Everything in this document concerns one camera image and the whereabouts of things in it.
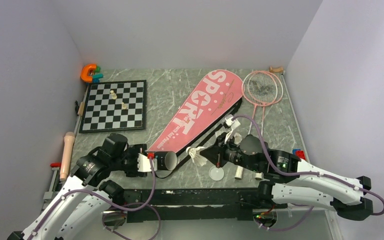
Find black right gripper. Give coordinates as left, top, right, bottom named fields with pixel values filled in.
left=199, top=131, right=261, bottom=173

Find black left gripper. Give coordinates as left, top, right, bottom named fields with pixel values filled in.
left=110, top=143, right=148, bottom=176

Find translucent tube lid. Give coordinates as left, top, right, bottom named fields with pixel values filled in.
left=208, top=166, right=225, bottom=181

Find white feather shuttlecock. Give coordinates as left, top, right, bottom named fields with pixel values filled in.
left=186, top=146, right=208, bottom=167
left=214, top=131, right=230, bottom=147
left=230, top=132, right=243, bottom=145

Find black shuttlecock tube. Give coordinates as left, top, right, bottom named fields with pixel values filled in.
left=154, top=151, right=178, bottom=171

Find pink racket bag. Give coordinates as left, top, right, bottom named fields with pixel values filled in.
left=148, top=69, right=243, bottom=155

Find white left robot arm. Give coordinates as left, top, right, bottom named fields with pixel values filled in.
left=8, top=133, right=147, bottom=240

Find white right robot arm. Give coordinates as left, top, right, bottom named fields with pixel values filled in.
left=198, top=135, right=374, bottom=221

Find cream chess piece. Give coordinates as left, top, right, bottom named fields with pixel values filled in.
left=110, top=90, right=118, bottom=100
left=121, top=102, right=128, bottom=110

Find black white chessboard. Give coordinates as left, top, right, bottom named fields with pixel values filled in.
left=78, top=79, right=147, bottom=134

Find red clamp knob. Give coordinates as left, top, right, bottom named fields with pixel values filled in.
left=50, top=162, right=62, bottom=168

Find red blue toy brick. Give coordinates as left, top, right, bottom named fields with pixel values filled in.
left=292, top=148, right=307, bottom=161

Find orange teal toy blocks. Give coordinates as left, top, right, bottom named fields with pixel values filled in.
left=80, top=63, right=104, bottom=84

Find small wooden arch block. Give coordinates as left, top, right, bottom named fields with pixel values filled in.
left=269, top=66, right=284, bottom=74

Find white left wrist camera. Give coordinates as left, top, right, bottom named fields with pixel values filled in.
left=137, top=153, right=156, bottom=173

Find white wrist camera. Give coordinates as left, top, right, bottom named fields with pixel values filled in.
left=223, top=115, right=241, bottom=131
left=137, top=153, right=156, bottom=173

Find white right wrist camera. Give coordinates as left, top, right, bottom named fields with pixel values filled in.
left=223, top=115, right=241, bottom=131

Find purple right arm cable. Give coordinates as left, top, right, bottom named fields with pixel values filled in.
left=230, top=114, right=384, bottom=233

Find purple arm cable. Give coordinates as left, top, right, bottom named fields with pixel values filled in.
left=26, top=155, right=162, bottom=240
left=230, top=114, right=384, bottom=233

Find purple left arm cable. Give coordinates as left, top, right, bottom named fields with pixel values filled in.
left=26, top=155, right=162, bottom=240

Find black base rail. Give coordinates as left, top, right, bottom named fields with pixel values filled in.
left=95, top=187, right=289, bottom=223

